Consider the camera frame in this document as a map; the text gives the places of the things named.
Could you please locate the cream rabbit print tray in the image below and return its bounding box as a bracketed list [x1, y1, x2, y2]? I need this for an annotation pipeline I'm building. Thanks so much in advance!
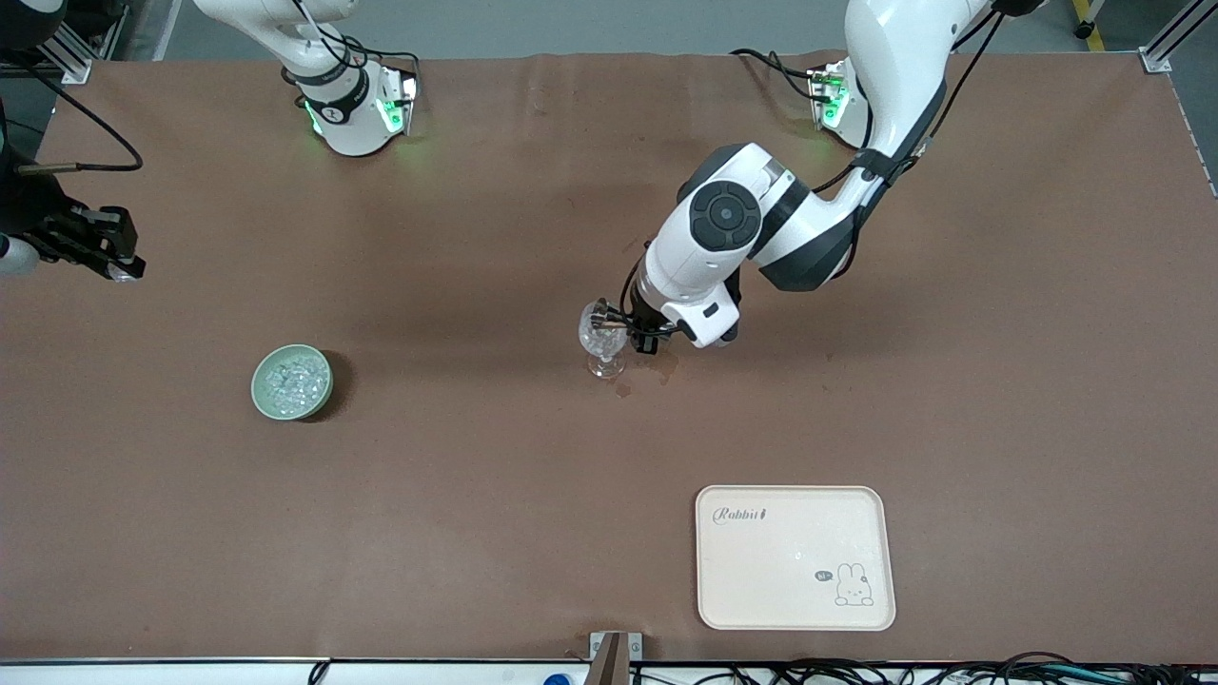
[695, 484, 898, 633]

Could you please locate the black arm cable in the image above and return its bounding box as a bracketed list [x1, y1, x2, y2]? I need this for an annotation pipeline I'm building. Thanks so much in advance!
[620, 0, 1012, 317]
[0, 48, 146, 176]

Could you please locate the grey metal table bracket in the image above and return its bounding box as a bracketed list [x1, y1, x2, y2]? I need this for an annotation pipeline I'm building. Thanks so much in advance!
[587, 631, 644, 664]

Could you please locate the pile of clear ice cubes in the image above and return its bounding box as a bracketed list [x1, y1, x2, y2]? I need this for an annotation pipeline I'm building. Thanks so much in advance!
[265, 354, 326, 412]

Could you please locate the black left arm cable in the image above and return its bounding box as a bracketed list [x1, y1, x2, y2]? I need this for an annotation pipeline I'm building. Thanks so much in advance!
[620, 0, 1012, 317]

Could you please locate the black base cable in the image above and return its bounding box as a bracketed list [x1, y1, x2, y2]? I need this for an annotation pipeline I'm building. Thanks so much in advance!
[336, 34, 422, 83]
[730, 47, 831, 106]

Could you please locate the tangled black cable bundle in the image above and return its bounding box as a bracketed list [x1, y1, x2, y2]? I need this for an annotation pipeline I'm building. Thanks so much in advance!
[628, 651, 1218, 685]

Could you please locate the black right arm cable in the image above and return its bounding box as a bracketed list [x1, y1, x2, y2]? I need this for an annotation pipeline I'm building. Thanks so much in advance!
[0, 48, 146, 176]

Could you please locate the aluminium frame profile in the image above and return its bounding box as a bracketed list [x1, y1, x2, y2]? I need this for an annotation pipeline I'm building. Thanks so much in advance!
[1138, 0, 1218, 76]
[29, 17, 130, 88]

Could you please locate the clear wine glass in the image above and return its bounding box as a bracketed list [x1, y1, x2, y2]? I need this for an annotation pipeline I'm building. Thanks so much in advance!
[577, 303, 630, 381]

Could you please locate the pale green ceramic bowl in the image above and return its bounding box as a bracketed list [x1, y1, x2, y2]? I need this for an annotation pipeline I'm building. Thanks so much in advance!
[250, 343, 335, 422]

